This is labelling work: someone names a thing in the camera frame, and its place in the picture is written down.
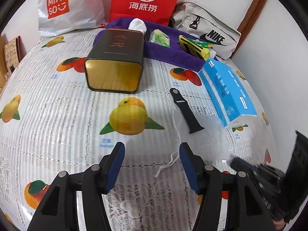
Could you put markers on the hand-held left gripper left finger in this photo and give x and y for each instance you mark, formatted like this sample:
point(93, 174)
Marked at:
point(115, 166)

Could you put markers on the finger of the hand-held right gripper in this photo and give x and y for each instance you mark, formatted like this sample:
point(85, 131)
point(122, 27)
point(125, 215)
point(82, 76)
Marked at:
point(240, 164)

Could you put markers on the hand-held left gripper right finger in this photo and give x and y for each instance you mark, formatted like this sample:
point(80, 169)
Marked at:
point(190, 169)

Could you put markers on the blue tissue pack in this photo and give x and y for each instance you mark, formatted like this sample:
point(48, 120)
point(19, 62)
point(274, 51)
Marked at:
point(226, 91)

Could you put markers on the green wet wipes packet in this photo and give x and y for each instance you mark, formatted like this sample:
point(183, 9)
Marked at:
point(202, 43)

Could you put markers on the green and white tissue pack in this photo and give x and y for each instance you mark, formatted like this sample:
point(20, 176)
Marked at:
point(159, 38)

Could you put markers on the white sock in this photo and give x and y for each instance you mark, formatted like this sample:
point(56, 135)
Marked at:
point(137, 25)

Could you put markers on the fruit printed tablecloth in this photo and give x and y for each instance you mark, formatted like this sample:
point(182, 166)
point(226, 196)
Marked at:
point(60, 125)

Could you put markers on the black and gold tin box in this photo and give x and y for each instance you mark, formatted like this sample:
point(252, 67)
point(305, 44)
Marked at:
point(115, 60)

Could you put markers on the purple fabric tray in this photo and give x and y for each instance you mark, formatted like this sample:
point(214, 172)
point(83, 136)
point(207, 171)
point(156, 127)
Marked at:
point(163, 53)

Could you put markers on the beige waist bag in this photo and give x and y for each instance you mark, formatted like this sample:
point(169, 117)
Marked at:
point(207, 26)

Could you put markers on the patterned cardboard box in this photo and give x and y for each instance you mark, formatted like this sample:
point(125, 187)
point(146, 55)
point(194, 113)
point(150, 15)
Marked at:
point(12, 55)

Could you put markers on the white plastic shopping bag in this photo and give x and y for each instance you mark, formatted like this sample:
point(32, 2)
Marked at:
point(69, 7)

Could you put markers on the red paper bag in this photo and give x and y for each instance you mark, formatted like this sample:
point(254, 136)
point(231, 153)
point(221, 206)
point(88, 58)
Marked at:
point(144, 2)

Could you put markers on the wooden door frame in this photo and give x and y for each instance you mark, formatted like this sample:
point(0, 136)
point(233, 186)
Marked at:
point(252, 16)

